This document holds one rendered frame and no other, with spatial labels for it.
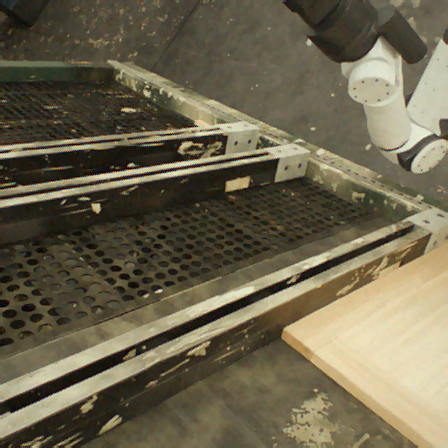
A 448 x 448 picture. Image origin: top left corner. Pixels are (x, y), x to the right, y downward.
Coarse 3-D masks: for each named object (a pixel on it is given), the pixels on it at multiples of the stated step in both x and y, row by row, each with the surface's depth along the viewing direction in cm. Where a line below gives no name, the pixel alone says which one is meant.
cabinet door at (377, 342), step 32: (384, 288) 86; (416, 288) 88; (320, 320) 75; (352, 320) 76; (384, 320) 78; (416, 320) 80; (320, 352) 69; (352, 352) 70; (384, 352) 71; (416, 352) 73; (352, 384) 65; (384, 384) 65; (416, 384) 67; (384, 416) 62; (416, 416) 61
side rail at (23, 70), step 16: (0, 64) 164; (16, 64) 168; (32, 64) 172; (48, 64) 176; (64, 64) 180; (80, 64) 184; (96, 64) 189; (0, 80) 164; (16, 80) 168; (32, 80) 171; (48, 80) 175; (64, 80) 179; (80, 80) 183
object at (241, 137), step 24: (24, 144) 102; (48, 144) 105; (72, 144) 108; (96, 144) 109; (120, 144) 112; (144, 144) 116; (168, 144) 121; (192, 144) 127; (216, 144) 133; (240, 144) 139; (0, 168) 95; (24, 168) 99; (48, 168) 102; (72, 168) 106; (96, 168) 110; (120, 168) 115
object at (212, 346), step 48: (384, 240) 93; (432, 240) 100; (240, 288) 70; (288, 288) 72; (336, 288) 79; (144, 336) 58; (192, 336) 59; (240, 336) 64; (48, 384) 50; (96, 384) 50; (144, 384) 55; (0, 432) 44; (48, 432) 47; (96, 432) 52
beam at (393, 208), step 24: (120, 72) 188; (144, 72) 191; (168, 96) 170; (192, 96) 170; (216, 120) 155; (264, 144) 143; (312, 168) 132; (360, 168) 132; (336, 192) 128; (360, 192) 123; (408, 192) 122; (408, 216) 115
